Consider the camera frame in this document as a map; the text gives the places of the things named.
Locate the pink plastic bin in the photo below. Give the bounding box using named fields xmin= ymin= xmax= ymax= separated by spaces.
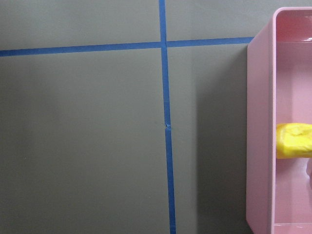
xmin=246 ymin=7 xmax=312 ymax=234

